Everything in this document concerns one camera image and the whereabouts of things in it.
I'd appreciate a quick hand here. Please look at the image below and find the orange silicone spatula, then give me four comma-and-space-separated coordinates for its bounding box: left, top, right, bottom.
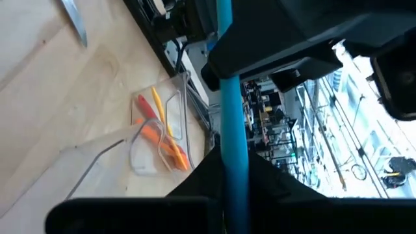
135, 118, 191, 172

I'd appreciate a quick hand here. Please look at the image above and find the blue silicone spatula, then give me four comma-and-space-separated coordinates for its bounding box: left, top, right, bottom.
215, 0, 250, 234

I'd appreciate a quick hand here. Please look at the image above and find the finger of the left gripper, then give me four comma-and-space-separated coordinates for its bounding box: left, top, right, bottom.
201, 35, 344, 92
271, 64, 326, 94

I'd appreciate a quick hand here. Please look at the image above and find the red silicone spatula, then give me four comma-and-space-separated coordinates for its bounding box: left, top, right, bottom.
136, 94, 188, 163

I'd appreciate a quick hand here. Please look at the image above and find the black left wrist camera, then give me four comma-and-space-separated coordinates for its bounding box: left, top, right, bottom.
370, 32, 416, 122

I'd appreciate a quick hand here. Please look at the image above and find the clear plastic bin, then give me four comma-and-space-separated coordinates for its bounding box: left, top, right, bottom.
129, 71, 209, 179
0, 118, 198, 217

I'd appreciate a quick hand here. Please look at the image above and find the yellow silicone spatula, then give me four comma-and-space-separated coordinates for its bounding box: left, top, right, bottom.
150, 86, 190, 172

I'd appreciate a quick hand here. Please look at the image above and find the black handled knife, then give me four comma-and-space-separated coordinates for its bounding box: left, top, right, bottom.
59, 0, 88, 49

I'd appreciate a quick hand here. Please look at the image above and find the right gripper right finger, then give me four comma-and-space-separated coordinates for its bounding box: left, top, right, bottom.
248, 151, 328, 234

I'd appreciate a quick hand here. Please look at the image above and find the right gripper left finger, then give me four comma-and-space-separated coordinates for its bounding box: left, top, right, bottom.
167, 146, 226, 234

